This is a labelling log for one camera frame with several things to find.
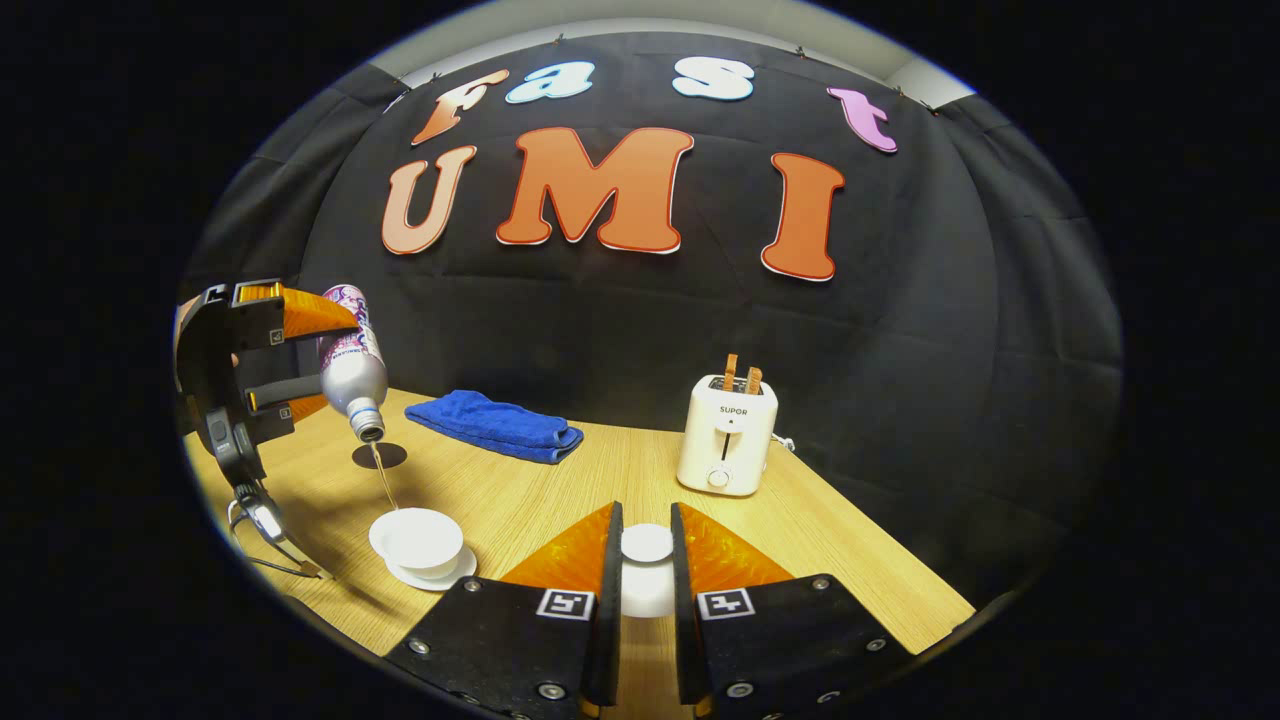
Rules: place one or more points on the white toaster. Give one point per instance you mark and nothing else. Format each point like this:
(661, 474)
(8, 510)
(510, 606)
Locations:
(725, 440)

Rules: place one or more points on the white teacup lid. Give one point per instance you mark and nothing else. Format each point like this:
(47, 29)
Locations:
(647, 545)

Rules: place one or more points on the toasted bread slice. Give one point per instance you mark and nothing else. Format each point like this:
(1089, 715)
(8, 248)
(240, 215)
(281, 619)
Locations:
(731, 370)
(753, 380)

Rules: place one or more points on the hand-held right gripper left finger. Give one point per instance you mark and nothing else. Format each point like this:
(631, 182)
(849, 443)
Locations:
(608, 620)

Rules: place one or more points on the black round coaster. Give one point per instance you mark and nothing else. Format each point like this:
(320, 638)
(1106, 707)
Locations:
(393, 458)

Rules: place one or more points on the silver water bottle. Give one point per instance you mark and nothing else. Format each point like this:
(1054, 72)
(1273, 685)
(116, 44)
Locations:
(352, 375)

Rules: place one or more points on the white saucer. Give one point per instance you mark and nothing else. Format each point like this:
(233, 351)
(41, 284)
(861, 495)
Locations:
(455, 575)

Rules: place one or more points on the white teacup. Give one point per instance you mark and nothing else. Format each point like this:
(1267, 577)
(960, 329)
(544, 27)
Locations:
(417, 540)

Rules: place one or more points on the blue folded towel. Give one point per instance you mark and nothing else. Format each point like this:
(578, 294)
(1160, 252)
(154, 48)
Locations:
(495, 425)

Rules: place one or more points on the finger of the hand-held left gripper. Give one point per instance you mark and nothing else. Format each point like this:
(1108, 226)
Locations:
(305, 315)
(285, 393)

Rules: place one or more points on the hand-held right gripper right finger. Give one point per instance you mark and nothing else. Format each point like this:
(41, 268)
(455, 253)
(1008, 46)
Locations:
(686, 620)

